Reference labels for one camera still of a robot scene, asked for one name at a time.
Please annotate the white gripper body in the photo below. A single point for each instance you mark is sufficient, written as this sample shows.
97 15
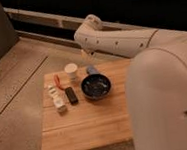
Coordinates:
88 55

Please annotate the white paper cup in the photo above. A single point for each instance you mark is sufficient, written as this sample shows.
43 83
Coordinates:
71 70

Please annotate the white sponge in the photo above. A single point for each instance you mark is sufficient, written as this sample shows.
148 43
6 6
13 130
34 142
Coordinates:
57 100

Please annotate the black rectangular block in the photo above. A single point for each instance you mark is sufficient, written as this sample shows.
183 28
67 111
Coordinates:
71 95

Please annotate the blue grey small object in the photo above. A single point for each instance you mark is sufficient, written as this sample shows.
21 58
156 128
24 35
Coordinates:
91 70

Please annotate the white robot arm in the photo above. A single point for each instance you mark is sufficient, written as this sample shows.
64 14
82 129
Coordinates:
156 84

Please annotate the orange red small tool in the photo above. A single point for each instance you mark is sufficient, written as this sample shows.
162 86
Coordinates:
57 82

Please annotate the wooden table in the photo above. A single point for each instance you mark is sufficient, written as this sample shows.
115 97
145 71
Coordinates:
89 124

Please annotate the dark ceramic bowl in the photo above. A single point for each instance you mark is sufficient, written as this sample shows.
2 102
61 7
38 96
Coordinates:
95 86

